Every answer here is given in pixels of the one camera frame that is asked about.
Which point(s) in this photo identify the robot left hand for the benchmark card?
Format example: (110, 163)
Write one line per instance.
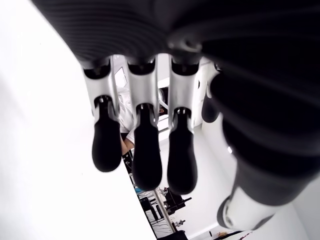
(225, 50)

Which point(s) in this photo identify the seated person white shirt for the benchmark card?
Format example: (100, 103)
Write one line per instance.
(125, 112)

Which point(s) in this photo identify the black chair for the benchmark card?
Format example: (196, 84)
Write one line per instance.
(127, 161)

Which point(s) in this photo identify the black device on rack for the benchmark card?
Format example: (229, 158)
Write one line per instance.
(175, 200)

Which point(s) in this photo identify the metal shelf rack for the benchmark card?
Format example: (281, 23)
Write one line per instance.
(162, 210)

